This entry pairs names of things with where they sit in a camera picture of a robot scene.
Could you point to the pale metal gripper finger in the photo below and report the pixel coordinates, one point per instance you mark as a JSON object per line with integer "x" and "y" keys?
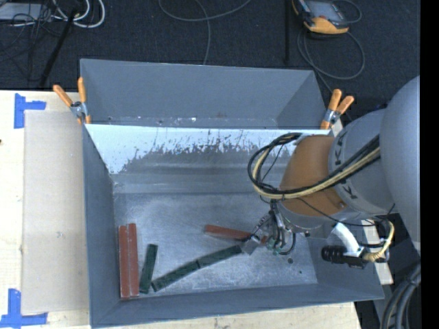
{"x": 250, "y": 246}

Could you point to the red-brown flat block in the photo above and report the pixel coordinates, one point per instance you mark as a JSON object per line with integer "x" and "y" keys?
{"x": 226, "y": 232}
{"x": 123, "y": 262}
{"x": 133, "y": 259}

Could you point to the grey metal bin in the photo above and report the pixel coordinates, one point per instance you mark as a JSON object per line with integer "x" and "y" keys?
{"x": 192, "y": 218}

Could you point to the dark green flat block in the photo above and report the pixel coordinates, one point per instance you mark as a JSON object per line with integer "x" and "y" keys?
{"x": 175, "y": 275}
{"x": 148, "y": 268}

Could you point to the pale flat board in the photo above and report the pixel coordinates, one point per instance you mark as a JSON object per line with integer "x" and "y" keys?
{"x": 51, "y": 201}

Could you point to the black cylinder on white bracket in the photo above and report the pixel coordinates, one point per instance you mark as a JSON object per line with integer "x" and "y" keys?
{"x": 348, "y": 240}

